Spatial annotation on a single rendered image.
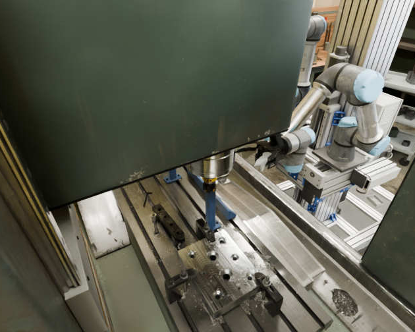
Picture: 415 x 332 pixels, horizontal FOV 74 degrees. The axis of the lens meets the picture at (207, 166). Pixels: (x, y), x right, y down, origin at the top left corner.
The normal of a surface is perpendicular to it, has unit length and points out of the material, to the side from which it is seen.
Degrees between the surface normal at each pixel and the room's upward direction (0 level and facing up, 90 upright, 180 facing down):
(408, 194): 90
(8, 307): 90
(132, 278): 0
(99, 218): 22
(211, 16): 90
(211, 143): 90
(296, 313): 0
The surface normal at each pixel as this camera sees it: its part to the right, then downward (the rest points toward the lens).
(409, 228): -0.86, 0.30
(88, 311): 0.50, 0.50
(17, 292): 0.97, 0.14
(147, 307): 0.00, -0.81
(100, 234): 0.19, -0.53
